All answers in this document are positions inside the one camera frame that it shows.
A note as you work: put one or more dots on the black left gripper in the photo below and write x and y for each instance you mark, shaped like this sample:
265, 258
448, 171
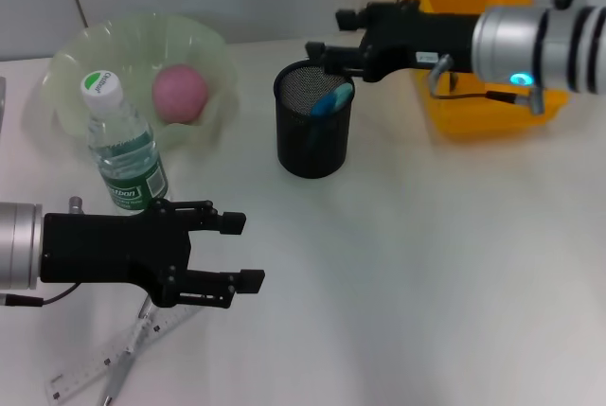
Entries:
109, 247

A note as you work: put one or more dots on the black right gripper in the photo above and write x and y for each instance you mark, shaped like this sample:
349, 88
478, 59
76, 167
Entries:
426, 39

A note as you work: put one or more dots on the blue scissors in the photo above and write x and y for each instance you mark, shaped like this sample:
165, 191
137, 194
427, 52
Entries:
331, 100

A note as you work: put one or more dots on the clear green-label water bottle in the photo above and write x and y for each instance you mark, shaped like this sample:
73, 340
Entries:
128, 155

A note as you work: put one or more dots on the pink peach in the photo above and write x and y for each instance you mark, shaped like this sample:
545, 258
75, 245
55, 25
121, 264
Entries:
180, 93

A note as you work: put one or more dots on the transparent plastic ruler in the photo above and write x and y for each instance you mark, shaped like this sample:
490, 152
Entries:
90, 363

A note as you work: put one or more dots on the black mesh pen cup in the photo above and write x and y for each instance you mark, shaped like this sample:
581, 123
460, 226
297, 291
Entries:
313, 150

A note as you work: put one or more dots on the grey clear pen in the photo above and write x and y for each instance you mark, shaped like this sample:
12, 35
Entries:
120, 373

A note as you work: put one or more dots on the pale green glass fruit bowl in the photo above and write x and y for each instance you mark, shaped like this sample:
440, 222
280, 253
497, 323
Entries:
128, 46

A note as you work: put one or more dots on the yellow plastic bin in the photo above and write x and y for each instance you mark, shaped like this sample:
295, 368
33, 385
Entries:
492, 112

